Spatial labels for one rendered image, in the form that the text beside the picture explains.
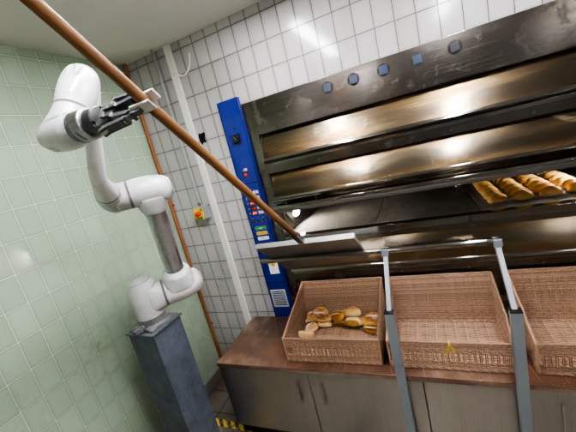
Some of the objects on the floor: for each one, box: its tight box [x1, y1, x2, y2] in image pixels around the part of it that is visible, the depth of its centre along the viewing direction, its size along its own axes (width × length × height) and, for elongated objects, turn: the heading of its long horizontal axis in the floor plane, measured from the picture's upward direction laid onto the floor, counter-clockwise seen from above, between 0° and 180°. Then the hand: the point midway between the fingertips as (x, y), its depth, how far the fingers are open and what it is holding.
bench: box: [217, 311, 576, 432], centre depth 179 cm, size 56×242×58 cm, turn 115°
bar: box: [260, 237, 534, 432], centre depth 161 cm, size 31×127×118 cm, turn 115°
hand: (144, 102), depth 81 cm, fingers closed on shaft, 3 cm apart
